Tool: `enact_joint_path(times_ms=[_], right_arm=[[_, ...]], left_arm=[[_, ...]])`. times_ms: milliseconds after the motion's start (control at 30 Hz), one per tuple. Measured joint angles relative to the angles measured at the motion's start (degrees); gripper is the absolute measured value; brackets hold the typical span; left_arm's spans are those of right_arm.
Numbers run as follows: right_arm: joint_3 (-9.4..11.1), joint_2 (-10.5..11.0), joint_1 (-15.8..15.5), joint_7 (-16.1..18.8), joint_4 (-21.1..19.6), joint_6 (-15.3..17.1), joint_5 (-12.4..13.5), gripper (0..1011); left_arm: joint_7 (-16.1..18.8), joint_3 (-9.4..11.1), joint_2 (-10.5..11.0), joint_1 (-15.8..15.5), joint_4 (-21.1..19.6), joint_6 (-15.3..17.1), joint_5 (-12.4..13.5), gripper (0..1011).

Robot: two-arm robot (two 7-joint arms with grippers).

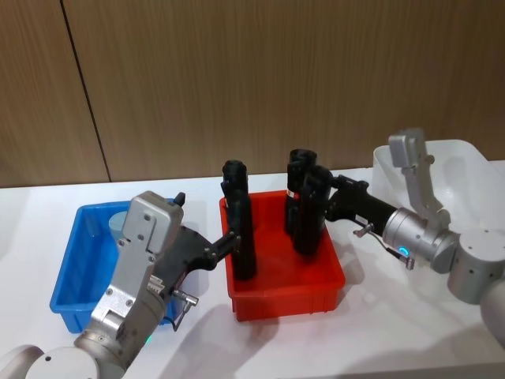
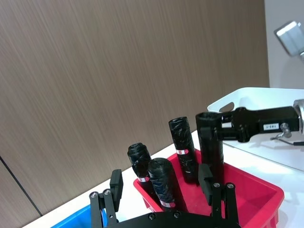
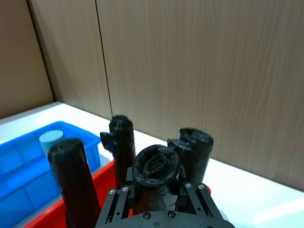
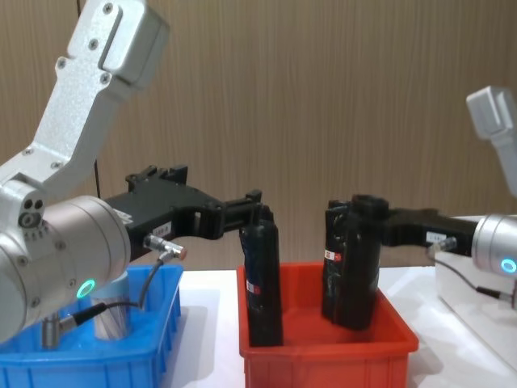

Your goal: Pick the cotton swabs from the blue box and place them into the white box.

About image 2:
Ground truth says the white plastic bin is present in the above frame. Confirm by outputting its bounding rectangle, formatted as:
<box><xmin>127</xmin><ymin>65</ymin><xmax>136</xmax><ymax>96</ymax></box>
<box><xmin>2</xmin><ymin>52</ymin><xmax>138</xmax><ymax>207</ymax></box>
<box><xmin>206</xmin><ymin>87</ymin><xmax>304</xmax><ymax>171</ymax></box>

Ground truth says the blue plastic bin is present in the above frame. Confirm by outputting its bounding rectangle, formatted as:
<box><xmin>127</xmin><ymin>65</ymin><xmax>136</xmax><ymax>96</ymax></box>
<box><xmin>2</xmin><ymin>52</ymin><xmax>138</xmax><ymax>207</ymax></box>
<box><xmin>51</xmin><ymin>204</ymin><xmax>107</xmax><ymax>228</ymax></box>

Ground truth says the black plastic bag roll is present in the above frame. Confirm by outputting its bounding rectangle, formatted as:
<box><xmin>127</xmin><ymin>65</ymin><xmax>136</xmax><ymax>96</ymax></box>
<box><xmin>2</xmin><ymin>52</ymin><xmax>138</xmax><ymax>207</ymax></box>
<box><xmin>127</xmin><ymin>142</ymin><xmax>158</xmax><ymax>200</ymax></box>
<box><xmin>148</xmin><ymin>158</ymin><xmax>188</xmax><ymax>213</ymax></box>
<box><xmin>168</xmin><ymin>116</ymin><xmax>200</xmax><ymax>184</ymax></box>
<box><xmin>195</xmin><ymin>112</ymin><xmax>225</xmax><ymax>184</ymax></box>

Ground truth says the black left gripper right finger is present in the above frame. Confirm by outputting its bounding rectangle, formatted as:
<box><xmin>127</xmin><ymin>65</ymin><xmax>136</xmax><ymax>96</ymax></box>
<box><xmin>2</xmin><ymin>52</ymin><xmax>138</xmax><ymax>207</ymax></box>
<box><xmin>198</xmin><ymin>163</ymin><xmax>239</xmax><ymax>223</ymax></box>

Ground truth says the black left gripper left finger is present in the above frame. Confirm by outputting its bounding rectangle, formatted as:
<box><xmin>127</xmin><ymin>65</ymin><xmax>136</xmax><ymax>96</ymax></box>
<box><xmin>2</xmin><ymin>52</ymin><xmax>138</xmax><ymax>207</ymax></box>
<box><xmin>89</xmin><ymin>169</ymin><xmax>124</xmax><ymax>228</ymax></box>

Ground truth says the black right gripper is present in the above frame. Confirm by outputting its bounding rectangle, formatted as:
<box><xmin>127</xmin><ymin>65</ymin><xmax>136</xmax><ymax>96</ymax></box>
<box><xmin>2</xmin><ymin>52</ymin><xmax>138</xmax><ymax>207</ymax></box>
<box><xmin>201</xmin><ymin>106</ymin><xmax>300</xmax><ymax>143</ymax></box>

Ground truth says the thin dark gripper cable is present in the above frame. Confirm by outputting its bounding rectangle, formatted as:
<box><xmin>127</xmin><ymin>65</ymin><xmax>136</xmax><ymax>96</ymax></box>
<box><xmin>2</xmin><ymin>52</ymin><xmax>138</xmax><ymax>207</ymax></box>
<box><xmin>270</xmin><ymin>122</ymin><xmax>304</xmax><ymax>146</ymax></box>

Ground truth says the red plastic bin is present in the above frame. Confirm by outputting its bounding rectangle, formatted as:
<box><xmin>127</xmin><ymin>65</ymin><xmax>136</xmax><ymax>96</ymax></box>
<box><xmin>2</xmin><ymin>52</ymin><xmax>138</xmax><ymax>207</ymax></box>
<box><xmin>133</xmin><ymin>148</ymin><xmax>285</xmax><ymax>228</ymax></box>

